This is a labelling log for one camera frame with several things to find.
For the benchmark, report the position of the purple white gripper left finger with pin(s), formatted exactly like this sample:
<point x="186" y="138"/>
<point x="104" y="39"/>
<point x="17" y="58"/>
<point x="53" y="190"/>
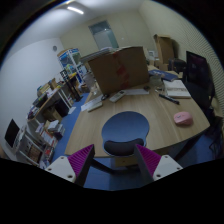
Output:
<point x="75" y="167"/>

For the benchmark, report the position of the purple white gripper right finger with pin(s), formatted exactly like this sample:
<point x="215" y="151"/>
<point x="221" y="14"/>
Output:
<point x="153" y="166"/>

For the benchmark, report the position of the blue round mouse pad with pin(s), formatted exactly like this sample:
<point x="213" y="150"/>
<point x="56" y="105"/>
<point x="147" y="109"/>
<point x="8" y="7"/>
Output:
<point x="123" y="131"/>

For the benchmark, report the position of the pink computer mouse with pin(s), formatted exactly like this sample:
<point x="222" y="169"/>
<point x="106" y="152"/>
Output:
<point x="183" y="118"/>

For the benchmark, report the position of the black computer monitor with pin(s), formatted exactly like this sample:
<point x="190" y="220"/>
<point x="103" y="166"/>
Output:
<point x="197" y="72"/>

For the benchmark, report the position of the white shelf unit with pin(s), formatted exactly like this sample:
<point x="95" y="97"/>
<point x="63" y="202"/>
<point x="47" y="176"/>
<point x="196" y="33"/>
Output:
<point x="37" y="149"/>

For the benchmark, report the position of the cluttered side desk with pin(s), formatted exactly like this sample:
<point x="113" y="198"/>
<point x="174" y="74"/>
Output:
<point x="49" y="97"/>

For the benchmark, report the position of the black pen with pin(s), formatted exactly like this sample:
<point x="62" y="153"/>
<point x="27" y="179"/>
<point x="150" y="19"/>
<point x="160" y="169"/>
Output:
<point x="169" y="99"/>

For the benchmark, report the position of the black monitor on floor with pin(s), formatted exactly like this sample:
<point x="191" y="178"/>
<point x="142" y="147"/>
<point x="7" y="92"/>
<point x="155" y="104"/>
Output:
<point x="11" y="132"/>

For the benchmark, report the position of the white remote control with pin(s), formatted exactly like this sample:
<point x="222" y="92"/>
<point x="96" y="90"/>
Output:
<point x="118" y="96"/>

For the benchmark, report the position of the open white notebook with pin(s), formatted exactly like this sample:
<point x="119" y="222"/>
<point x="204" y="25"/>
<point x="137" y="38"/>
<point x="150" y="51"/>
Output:
<point x="176" y="89"/>

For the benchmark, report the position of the blue folder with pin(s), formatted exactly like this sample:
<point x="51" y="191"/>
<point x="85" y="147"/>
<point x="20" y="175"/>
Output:
<point x="163" y="75"/>

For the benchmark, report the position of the large brown cardboard box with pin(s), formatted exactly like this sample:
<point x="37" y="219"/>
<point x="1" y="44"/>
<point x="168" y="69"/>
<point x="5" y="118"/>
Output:
<point x="120" y="70"/>

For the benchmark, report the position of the black office chair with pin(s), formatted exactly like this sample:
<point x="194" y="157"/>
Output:
<point x="177" y="65"/>

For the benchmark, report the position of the blue white display cabinet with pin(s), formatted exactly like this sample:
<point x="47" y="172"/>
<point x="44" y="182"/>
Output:
<point x="70" y="60"/>

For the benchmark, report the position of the tall cardboard box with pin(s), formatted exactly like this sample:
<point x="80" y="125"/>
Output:
<point x="164" y="47"/>

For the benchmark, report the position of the frosted glass door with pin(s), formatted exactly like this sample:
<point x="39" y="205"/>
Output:
<point x="103" y="35"/>

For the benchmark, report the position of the ceiling light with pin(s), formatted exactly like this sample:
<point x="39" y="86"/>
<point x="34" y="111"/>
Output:
<point x="75" y="10"/>

